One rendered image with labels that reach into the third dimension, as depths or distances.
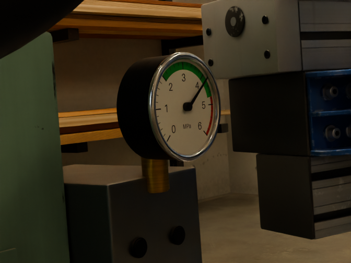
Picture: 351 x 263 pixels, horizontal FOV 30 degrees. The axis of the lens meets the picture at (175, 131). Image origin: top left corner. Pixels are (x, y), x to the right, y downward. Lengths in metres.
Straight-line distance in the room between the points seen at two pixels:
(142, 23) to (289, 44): 2.45
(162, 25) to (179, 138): 2.85
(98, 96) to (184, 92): 3.18
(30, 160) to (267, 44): 0.37
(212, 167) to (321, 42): 3.51
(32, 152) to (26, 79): 0.04
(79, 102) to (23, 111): 3.10
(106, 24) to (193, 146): 2.60
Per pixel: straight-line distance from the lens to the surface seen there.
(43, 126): 0.38
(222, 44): 0.76
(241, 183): 4.29
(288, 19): 0.69
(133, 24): 3.08
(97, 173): 0.43
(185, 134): 0.38
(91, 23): 2.92
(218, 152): 4.25
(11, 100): 0.37
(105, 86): 3.59
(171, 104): 0.37
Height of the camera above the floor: 0.67
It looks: 3 degrees down
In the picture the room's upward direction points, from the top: 4 degrees counter-clockwise
